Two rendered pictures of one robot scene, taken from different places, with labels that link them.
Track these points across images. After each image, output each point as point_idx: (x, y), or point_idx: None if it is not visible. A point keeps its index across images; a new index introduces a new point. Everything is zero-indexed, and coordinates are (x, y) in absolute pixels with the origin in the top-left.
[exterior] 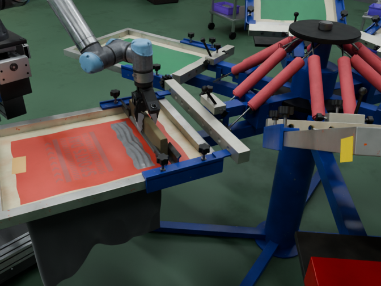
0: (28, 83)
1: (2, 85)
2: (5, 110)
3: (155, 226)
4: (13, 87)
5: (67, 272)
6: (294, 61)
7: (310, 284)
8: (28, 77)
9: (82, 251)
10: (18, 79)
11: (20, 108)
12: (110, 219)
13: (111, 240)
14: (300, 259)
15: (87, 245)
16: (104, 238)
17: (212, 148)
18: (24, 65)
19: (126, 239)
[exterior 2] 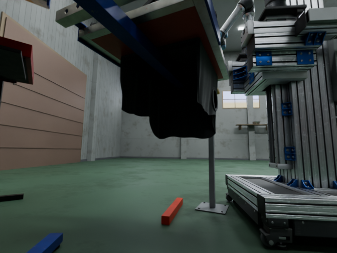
0: (254, 40)
1: (247, 48)
2: (247, 65)
3: (124, 108)
4: (249, 46)
5: (156, 132)
6: None
7: (31, 54)
8: (254, 36)
9: (150, 117)
10: (244, 39)
11: (250, 62)
12: (141, 96)
13: (141, 112)
14: (22, 58)
15: (149, 114)
16: (144, 110)
17: (91, 25)
18: (246, 27)
19: (135, 112)
